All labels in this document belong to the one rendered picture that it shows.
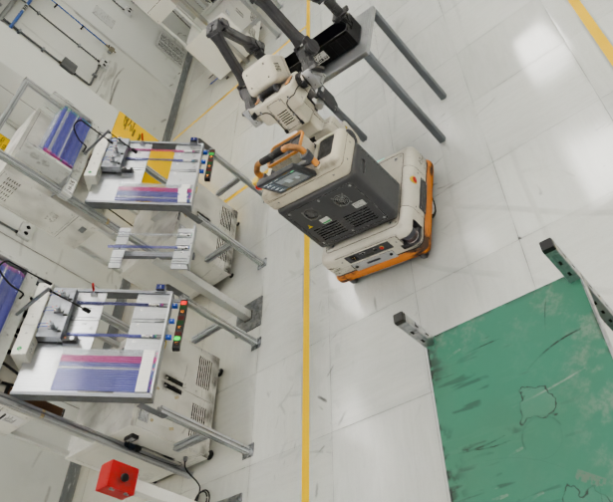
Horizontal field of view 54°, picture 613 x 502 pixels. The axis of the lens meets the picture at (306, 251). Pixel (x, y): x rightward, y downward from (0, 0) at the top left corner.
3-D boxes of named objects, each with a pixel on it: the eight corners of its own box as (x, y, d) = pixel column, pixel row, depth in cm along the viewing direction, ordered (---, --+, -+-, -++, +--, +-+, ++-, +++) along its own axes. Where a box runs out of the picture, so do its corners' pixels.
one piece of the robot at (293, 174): (331, 173, 295) (300, 162, 278) (281, 199, 316) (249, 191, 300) (328, 153, 298) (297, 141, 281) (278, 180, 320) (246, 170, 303)
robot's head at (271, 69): (277, 80, 299) (265, 52, 299) (249, 99, 312) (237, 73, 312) (294, 79, 310) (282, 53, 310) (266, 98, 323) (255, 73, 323)
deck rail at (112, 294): (174, 298, 356) (172, 291, 351) (173, 300, 354) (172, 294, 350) (53, 294, 354) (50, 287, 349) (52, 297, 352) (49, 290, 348)
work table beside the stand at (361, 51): (446, 140, 369) (366, 51, 326) (357, 183, 412) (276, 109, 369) (447, 94, 396) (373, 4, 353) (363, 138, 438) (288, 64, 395)
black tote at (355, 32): (286, 92, 371) (273, 79, 365) (290, 74, 381) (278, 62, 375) (358, 44, 337) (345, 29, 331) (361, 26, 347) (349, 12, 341)
